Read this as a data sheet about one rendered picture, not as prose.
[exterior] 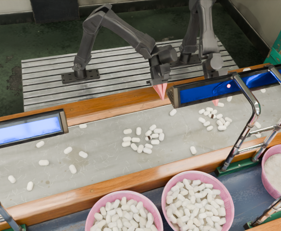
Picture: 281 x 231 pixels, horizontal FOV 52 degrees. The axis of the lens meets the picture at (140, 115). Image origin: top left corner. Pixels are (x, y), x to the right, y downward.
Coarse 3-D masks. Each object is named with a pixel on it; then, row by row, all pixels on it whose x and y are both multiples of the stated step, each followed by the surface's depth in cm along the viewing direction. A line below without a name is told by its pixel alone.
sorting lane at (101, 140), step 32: (256, 96) 146; (96, 128) 127; (128, 128) 128; (160, 128) 130; (192, 128) 131; (256, 128) 133; (0, 160) 115; (32, 160) 116; (64, 160) 117; (96, 160) 118; (128, 160) 118; (160, 160) 119; (0, 192) 107; (32, 192) 108
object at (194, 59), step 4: (180, 56) 165; (184, 56) 163; (188, 56) 163; (192, 56) 171; (196, 56) 171; (176, 60) 168; (180, 60) 167; (184, 60) 165; (188, 60) 165; (192, 60) 169; (196, 60) 169; (200, 60) 169; (172, 64) 166; (176, 64) 166; (180, 64) 166; (184, 64) 166; (188, 64) 167; (192, 64) 168
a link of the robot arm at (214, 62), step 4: (200, 48) 127; (200, 52) 128; (200, 56) 128; (204, 56) 127; (208, 56) 124; (212, 56) 120; (216, 56) 119; (220, 56) 120; (208, 60) 122; (212, 60) 119; (216, 60) 120; (220, 60) 120; (208, 64) 122; (212, 64) 119; (216, 64) 120; (220, 64) 120; (208, 68) 124; (212, 68) 120; (216, 68) 120; (220, 68) 120
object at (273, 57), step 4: (272, 48) 156; (272, 52) 157; (276, 52) 154; (268, 56) 160; (272, 56) 157; (276, 56) 154; (280, 56) 152; (268, 60) 161; (272, 60) 158; (276, 60) 155; (280, 60) 152; (276, 64) 156
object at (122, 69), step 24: (120, 48) 173; (24, 72) 155; (48, 72) 156; (120, 72) 160; (144, 72) 161; (192, 72) 164; (24, 96) 145; (48, 96) 146; (72, 96) 147; (96, 96) 148
